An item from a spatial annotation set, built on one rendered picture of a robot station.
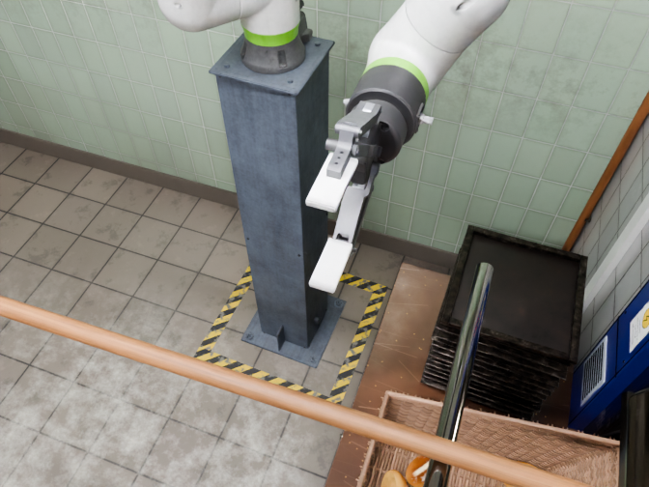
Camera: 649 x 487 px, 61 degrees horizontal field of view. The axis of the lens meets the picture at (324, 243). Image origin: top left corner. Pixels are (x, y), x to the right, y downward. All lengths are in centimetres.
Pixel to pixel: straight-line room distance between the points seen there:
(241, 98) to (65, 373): 139
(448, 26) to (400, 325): 101
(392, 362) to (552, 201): 89
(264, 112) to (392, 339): 69
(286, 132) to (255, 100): 10
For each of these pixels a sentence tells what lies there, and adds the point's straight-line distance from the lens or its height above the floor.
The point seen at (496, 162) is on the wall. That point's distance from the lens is 199.
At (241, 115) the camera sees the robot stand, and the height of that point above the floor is 109.
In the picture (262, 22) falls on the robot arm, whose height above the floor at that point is 132.
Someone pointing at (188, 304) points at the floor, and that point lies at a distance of 235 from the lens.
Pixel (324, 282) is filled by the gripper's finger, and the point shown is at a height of 142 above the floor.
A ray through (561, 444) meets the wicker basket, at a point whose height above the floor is 76.
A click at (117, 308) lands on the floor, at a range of 242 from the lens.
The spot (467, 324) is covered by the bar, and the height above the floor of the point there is 117.
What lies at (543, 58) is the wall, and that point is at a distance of 175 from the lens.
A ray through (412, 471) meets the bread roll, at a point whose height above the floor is 63.
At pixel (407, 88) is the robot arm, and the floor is 152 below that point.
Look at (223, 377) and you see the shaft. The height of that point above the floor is 121.
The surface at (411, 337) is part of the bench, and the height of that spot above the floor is 58.
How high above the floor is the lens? 194
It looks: 52 degrees down
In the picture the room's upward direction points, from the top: straight up
